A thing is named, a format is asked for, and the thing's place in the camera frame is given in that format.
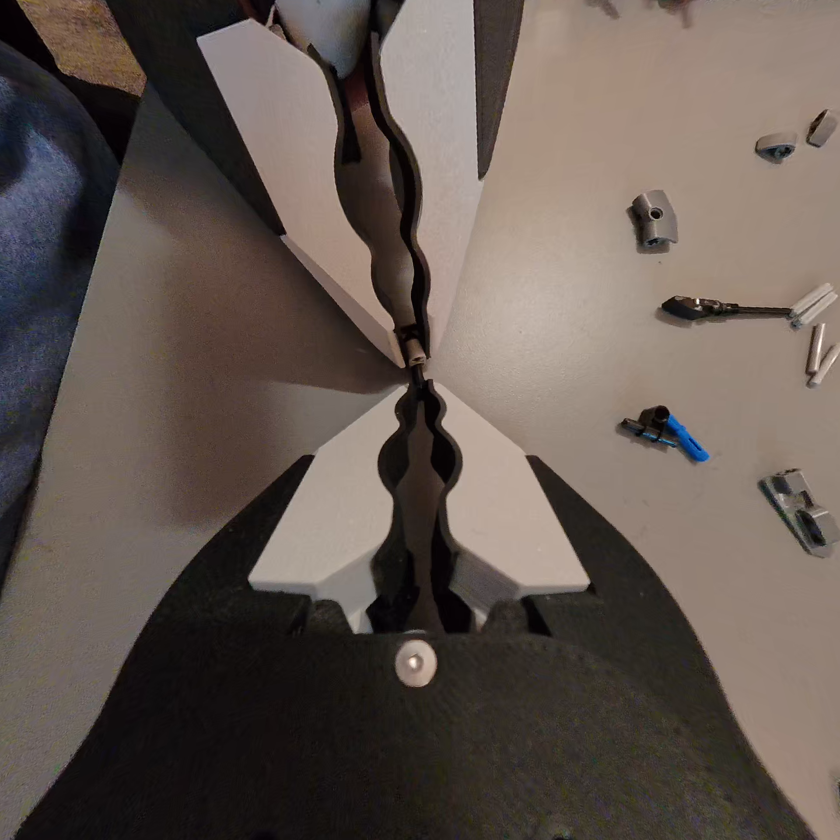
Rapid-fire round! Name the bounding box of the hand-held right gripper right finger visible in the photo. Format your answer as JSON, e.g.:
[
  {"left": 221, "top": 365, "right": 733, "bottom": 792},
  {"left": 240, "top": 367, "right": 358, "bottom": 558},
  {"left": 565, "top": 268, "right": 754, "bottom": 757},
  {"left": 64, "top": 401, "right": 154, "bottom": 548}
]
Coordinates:
[{"left": 425, "top": 381, "right": 592, "bottom": 631}]

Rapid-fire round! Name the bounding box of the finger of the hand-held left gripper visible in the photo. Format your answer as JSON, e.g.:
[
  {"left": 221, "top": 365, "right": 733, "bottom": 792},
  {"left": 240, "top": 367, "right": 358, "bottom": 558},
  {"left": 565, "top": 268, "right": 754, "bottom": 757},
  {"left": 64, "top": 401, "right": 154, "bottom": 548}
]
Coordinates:
[
  {"left": 197, "top": 20, "right": 408, "bottom": 370},
  {"left": 371, "top": 0, "right": 484, "bottom": 361}
]

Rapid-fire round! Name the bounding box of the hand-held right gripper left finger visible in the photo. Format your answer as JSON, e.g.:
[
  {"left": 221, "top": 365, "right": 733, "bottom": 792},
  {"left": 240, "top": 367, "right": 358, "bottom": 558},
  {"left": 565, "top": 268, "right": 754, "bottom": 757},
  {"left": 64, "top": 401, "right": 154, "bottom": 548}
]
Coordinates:
[{"left": 248, "top": 384, "right": 421, "bottom": 634}]

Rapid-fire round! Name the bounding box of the black lego pin connector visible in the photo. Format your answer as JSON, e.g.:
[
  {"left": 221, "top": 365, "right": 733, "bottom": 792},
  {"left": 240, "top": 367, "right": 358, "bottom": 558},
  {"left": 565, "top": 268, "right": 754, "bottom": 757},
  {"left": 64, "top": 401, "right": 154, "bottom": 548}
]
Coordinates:
[{"left": 619, "top": 406, "right": 677, "bottom": 448}]

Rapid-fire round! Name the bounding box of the grey curved lego panel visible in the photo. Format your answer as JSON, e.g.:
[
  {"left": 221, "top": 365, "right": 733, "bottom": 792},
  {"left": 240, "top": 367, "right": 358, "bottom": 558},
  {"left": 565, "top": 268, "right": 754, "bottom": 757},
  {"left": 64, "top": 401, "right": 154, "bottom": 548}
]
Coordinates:
[{"left": 631, "top": 189, "right": 681, "bottom": 254}]

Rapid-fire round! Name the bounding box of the grey lego clip assembly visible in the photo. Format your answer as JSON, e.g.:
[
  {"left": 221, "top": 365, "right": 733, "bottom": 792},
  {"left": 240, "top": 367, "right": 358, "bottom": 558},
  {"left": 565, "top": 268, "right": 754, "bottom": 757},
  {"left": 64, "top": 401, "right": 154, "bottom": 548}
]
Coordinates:
[{"left": 759, "top": 469, "right": 840, "bottom": 559}]

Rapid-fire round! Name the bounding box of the black lego lever with axle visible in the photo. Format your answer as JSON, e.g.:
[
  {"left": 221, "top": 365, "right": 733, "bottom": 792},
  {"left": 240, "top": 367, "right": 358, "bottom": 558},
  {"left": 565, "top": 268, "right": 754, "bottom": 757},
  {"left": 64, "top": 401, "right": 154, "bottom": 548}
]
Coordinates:
[{"left": 661, "top": 295, "right": 795, "bottom": 323}]

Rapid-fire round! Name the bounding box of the person's blue sweater torso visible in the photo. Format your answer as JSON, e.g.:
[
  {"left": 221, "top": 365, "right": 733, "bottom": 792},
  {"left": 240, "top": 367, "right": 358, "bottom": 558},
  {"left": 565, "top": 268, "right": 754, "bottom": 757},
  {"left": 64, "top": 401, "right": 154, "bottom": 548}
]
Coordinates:
[{"left": 0, "top": 39, "right": 123, "bottom": 578}]

